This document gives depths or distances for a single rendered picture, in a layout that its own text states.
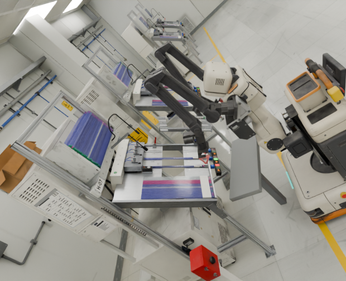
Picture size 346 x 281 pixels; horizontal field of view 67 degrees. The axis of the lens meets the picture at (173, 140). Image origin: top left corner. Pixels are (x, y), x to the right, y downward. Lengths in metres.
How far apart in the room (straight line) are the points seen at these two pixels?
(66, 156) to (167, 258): 1.16
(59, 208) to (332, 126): 1.76
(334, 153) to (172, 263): 1.48
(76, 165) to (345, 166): 1.68
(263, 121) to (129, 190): 1.03
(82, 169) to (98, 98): 1.37
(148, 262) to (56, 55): 3.85
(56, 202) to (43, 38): 3.61
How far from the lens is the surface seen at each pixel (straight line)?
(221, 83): 1.56
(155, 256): 2.33
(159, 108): 3.03
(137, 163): 2.08
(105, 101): 3.07
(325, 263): 2.18
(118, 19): 9.60
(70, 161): 1.85
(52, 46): 5.13
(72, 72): 5.15
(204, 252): 1.67
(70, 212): 2.01
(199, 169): 2.10
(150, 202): 1.84
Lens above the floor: 1.90
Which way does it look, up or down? 24 degrees down
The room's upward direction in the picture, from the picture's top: 49 degrees counter-clockwise
